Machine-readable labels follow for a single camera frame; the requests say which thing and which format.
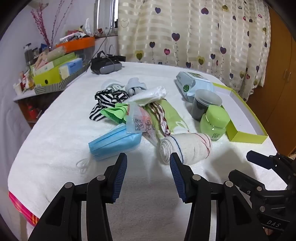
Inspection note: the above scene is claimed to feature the plain green cloth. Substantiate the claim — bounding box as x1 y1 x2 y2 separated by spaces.
100 103 130 124

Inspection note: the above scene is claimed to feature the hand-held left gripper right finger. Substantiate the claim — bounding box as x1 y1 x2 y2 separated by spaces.
169 153 269 241

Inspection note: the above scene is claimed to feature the blue face mask stack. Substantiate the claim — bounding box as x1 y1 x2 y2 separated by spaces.
76 123 142 175

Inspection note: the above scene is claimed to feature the dark jar with clear lid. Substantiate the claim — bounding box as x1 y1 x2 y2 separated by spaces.
191 89 223 121

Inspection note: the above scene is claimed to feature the lime green file box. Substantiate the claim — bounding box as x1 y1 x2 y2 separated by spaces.
32 59 79 86

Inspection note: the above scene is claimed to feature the white plastic bag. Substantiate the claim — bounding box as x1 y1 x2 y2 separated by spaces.
129 86 167 106

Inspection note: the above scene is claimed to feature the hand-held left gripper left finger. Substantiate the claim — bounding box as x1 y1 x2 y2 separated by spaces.
28 152 128 241

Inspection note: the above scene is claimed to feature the red container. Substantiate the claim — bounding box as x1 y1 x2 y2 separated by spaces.
26 103 38 118

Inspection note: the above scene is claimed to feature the white towel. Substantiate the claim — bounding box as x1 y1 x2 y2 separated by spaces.
159 133 213 165

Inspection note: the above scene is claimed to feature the pale blue wet wipes pack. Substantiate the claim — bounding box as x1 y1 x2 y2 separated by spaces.
174 71 214 102

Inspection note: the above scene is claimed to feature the blue tissue pack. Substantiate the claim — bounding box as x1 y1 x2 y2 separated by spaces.
59 58 83 79

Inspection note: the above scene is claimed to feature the yellow-green cardboard box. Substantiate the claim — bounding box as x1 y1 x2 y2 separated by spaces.
211 83 269 144

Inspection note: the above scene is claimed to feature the metal window frame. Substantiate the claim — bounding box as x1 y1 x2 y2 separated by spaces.
94 0 118 35

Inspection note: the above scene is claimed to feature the striped cardboard tray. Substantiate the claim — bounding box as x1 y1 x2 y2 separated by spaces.
34 61 90 95

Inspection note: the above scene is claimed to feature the flat green box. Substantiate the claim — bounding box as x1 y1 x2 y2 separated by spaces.
30 52 76 70

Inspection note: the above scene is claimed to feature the heart print curtain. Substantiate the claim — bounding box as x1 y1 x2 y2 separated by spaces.
117 0 271 102

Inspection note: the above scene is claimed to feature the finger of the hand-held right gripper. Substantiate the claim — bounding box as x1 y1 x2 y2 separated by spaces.
246 150 278 169
228 169 266 194

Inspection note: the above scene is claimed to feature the black grey headset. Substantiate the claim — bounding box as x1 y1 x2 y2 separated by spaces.
90 51 126 75

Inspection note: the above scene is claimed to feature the clear plastic packet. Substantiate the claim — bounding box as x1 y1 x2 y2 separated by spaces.
126 102 160 145

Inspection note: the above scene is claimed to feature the black white striped sock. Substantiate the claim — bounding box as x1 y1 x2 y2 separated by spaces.
90 103 110 121
95 90 129 106

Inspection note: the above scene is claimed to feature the wooden wardrobe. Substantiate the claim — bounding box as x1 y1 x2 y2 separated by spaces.
247 5 296 158

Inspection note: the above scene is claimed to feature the pink plaid sheet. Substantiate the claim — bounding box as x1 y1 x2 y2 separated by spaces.
8 191 38 227

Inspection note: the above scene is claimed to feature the beige rolled packet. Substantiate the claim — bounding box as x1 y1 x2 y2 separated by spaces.
42 45 65 62

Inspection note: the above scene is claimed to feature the orange storage bin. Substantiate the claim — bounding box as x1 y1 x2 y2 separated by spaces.
55 37 96 61

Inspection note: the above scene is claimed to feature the grey sock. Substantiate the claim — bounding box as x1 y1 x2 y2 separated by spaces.
125 77 148 96

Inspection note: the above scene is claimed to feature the light green jar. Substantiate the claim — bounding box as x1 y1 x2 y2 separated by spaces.
199 105 231 142

